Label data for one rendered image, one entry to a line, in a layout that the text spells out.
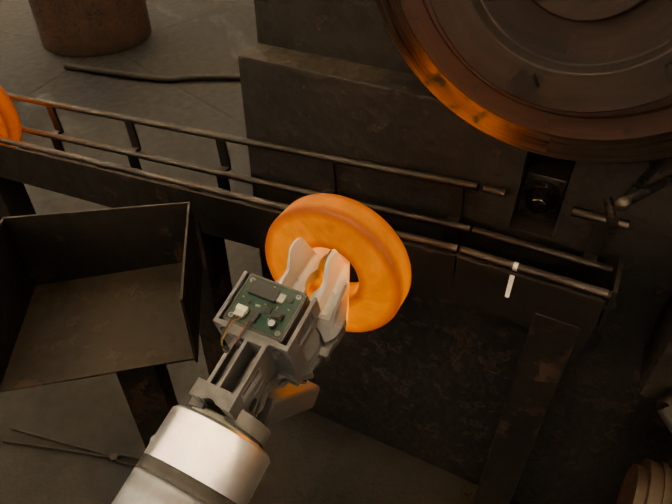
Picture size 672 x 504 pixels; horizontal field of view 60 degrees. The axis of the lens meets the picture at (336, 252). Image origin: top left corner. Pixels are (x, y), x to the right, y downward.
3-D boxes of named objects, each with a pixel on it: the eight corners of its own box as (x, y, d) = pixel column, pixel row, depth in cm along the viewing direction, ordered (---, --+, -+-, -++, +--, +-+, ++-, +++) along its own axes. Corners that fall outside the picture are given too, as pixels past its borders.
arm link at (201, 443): (256, 518, 47) (162, 467, 51) (285, 462, 50) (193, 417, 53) (226, 494, 40) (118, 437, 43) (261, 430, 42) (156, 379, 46)
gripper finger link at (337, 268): (365, 218, 54) (319, 300, 49) (370, 254, 58) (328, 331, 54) (335, 209, 55) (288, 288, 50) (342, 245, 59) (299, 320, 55)
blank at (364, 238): (268, 180, 60) (250, 196, 57) (412, 205, 53) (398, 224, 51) (290, 295, 69) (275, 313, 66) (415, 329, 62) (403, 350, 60)
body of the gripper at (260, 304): (324, 292, 48) (249, 426, 42) (337, 338, 55) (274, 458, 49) (245, 262, 50) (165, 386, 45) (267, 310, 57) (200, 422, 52)
